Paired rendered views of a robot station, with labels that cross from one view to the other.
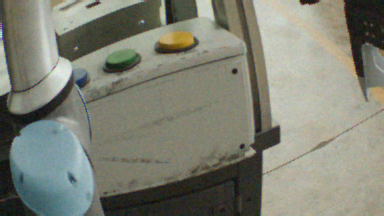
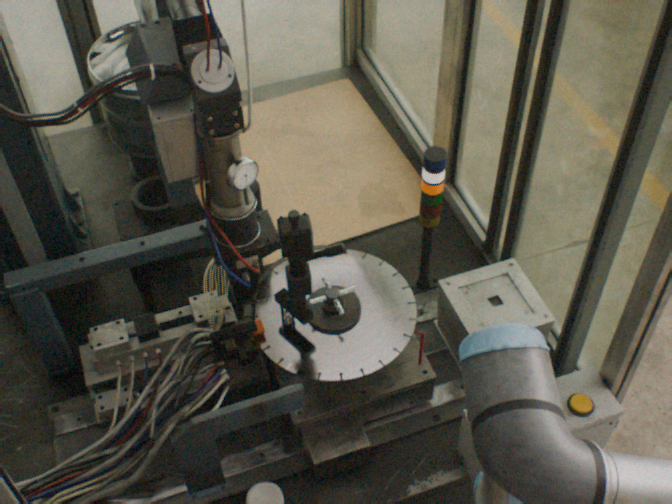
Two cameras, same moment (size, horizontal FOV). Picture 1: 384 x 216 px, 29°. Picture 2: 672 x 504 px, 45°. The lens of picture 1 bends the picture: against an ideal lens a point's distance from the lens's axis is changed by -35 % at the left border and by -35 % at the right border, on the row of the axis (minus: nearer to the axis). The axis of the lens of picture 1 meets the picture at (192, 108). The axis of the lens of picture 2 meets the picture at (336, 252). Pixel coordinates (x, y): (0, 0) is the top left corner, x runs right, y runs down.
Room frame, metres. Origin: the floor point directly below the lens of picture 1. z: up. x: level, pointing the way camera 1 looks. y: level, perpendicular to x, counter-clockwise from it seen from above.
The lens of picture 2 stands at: (0.28, 0.43, 2.24)
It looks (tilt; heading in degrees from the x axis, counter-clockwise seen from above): 48 degrees down; 2
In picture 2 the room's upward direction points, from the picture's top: 2 degrees counter-clockwise
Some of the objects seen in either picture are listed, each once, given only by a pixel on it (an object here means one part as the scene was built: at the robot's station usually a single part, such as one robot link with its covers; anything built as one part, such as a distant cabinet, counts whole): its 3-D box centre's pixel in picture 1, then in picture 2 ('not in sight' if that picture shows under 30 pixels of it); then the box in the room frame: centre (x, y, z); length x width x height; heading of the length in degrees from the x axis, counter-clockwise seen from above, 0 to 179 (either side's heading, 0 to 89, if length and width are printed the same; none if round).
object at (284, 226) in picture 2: not in sight; (296, 253); (1.23, 0.53, 1.17); 0.06 x 0.05 x 0.20; 102
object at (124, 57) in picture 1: (120, 62); not in sight; (1.07, 0.07, 0.90); 0.04 x 0.04 x 0.02
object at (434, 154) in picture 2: not in sight; (434, 159); (1.51, 0.27, 1.14); 0.05 x 0.04 x 0.03; 21
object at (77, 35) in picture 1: (93, 40); (491, 322); (1.34, 0.14, 0.82); 0.18 x 0.18 x 0.15; 21
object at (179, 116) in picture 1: (123, 115); (536, 430); (1.08, 0.08, 0.82); 0.28 x 0.11 x 0.15; 111
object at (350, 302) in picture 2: not in sight; (333, 305); (1.28, 0.47, 0.96); 0.11 x 0.11 x 0.03
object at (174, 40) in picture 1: (176, 44); (580, 405); (1.10, 0.01, 0.90); 0.04 x 0.04 x 0.02
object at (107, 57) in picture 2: not in sight; (164, 111); (1.93, 0.92, 0.93); 0.31 x 0.31 x 0.36
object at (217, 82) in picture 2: not in sight; (199, 80); (1.35, 0.68, 1.45); 0.35 x 0.07 x 0.28; 21
